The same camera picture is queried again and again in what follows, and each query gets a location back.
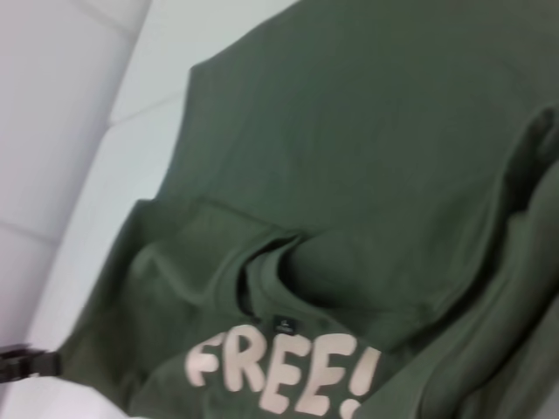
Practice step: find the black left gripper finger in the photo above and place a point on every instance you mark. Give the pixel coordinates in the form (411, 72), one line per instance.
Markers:
(30, 363)

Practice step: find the dark green shirt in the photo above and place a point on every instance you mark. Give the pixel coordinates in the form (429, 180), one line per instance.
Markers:
(349, 174)

